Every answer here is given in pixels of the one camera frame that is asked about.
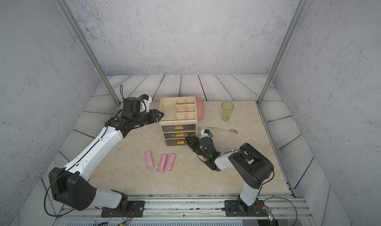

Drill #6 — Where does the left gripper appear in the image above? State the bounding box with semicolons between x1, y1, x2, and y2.
132;108;165;127

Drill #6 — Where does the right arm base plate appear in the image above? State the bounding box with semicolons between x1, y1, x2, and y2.
222;199;268;217

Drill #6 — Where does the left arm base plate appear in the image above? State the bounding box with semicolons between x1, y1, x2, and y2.
101;200;145;218

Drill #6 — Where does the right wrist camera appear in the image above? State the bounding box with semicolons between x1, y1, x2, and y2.
201;129;212;138

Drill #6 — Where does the pink sponge block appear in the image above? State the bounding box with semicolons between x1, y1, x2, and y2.
196;98;204;120

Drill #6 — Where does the metal spoon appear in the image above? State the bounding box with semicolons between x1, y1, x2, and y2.
207;126;239;134

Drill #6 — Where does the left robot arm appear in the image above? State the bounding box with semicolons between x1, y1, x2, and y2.
48;109;164;216

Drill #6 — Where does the pink bag roll left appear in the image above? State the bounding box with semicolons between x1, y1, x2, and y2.
145;151;154;169

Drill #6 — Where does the green translucent cup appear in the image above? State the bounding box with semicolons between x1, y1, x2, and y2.
221;101;235;122

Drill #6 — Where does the beige drawer organizer cabinet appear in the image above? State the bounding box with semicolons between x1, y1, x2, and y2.
159;97;197;135

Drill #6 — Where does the aluminium frame post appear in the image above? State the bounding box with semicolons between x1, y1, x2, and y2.
55;0;121;106
257;0;309;106

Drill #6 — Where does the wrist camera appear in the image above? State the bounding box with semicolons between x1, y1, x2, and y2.
139;94;152;113
201;129;212;138

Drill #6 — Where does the pink bag roll middle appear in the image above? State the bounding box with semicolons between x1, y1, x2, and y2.
157;154;168;172

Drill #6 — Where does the pink bag roll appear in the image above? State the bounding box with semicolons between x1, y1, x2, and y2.
145;151;154;169
165;153;176;171
157;154;168;172

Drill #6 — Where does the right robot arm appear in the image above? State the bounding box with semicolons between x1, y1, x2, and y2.
185;136;274;214

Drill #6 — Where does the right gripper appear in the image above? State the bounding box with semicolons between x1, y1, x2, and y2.
186;136;210;162

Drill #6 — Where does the right aluminium frame post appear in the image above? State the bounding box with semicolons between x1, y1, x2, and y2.
257;0;309;106

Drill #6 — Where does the pink bag roll right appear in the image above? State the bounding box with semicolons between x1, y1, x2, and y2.
165;153;176;171

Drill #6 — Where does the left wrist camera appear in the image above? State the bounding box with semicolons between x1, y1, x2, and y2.
139;94;152;113

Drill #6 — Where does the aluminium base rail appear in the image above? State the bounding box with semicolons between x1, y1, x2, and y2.
54;194;316;226

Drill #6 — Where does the transparent drawer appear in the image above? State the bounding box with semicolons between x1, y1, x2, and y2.
165;139;188;146
164;131;196;139
161;124;196;132

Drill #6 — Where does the left aluminium frame post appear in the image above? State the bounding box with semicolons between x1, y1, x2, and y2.
55;0;121;106

